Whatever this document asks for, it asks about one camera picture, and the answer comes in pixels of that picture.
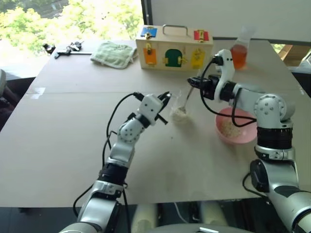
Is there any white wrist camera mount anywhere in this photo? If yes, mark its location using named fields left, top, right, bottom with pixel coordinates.
left=139, top=94, right=164, bottom=126
left=213, top=49, right=236, bottom=101

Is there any plastic cup with orange liquid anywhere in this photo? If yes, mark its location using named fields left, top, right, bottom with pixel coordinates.
left=229, top=25, right=256, bottom=71

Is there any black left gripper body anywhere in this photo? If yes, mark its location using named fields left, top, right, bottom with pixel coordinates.
left=157, top=96, right=169, bottom=117

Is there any clear plastic bag with rice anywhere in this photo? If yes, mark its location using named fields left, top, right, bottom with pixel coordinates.
left=169, top=90, right=193, bottom=125

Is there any thin black bar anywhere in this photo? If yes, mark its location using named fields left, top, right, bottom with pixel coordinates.
left=54, top=50, right=93, bottom=59

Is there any white oatmeal portion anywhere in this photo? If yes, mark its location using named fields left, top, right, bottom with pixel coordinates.
left=220, top=118, right=244, bottom=138

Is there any metal spoon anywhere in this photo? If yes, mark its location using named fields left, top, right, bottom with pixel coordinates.
left=179, top=69, right=202, bottom=115

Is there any wooden furniture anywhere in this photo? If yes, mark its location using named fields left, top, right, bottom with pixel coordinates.
left=274, top=43, right=311, bottom=71

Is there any wooden lock box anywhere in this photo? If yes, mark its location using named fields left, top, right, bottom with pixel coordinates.
left=135, top=24, right=214, bottom=71

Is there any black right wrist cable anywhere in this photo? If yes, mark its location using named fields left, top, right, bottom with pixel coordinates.
left=199, top=54, right=258, bottom=128

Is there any pink bowl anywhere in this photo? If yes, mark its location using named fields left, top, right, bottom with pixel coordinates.
left=215, top=107, right=258, bottom=146

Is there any dark window frame post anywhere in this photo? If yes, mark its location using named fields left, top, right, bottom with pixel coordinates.
left=140, top=0, right=153, bottom=40

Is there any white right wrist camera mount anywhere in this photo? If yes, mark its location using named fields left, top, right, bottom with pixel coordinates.
left=213, top=49, right=236, bottom=101

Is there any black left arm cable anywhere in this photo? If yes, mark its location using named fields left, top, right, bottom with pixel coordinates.
left=72, top=91, right=146, bottom=233

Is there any black right shoulder cable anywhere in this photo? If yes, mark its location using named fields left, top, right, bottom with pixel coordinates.
left=242, top=171, right=270, bottom=199

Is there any light green towel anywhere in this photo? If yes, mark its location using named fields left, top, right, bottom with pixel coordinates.
left=90, top=40, right=138, bottom=70

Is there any black key bundle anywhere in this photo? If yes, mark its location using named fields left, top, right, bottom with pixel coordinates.
left=64, top=41, right=85, bottom=52

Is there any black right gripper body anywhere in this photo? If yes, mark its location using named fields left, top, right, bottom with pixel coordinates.
left=200, top=74, right=221, bottom=100

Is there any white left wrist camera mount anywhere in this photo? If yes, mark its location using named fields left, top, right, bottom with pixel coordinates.
left=139, top=94, right=164, bottom=126

